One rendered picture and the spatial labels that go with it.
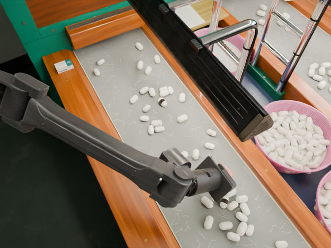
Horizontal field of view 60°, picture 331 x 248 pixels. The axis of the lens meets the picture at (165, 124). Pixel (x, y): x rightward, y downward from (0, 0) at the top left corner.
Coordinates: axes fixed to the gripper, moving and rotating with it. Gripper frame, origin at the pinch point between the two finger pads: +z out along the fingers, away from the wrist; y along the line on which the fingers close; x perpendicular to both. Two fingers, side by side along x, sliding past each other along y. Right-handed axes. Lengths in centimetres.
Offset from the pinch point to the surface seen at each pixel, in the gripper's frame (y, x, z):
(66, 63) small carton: 67, 17, -18
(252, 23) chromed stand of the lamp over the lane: 20.0, -33.3, -8.9
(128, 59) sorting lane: 61, 6, 2
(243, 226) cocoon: -12.4, 5.9, -0.4
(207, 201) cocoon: -2.2, 8.7, -3.8
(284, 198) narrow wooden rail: -12.3, -3.7, 10.6
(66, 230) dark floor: 39, 99, 7
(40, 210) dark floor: 55, 104, 0
